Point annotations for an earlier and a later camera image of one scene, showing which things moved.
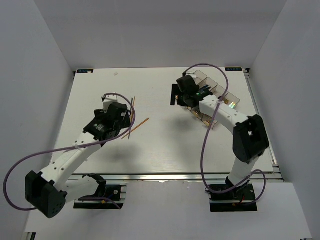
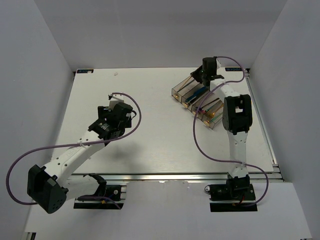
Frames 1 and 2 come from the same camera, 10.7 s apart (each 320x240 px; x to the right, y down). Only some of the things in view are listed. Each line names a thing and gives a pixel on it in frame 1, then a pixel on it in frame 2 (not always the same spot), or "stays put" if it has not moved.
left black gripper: [126, 123] stays put
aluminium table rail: [176, 177] stays put
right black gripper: [175, 91] -> [195, 74]
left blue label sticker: [85, 71] stays put
